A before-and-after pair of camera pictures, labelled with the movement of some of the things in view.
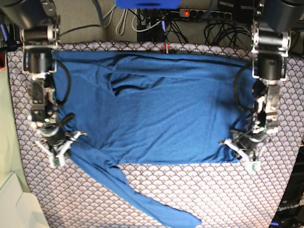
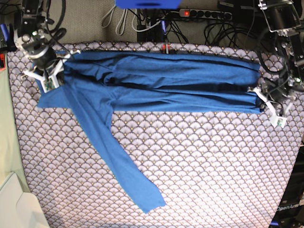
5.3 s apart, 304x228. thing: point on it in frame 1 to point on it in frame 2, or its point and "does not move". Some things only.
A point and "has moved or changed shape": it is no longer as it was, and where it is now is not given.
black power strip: x=190 y=12 does not move
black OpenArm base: x=290 y=214 does not move
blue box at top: x=148 y=4 does not move
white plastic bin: x=19 y=208 does not move
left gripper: x=54 y=136 to x=39 y=50
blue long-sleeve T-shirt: x=123 y=107 has moved or changed shape
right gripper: x=247 y=139 to x=277 y=88
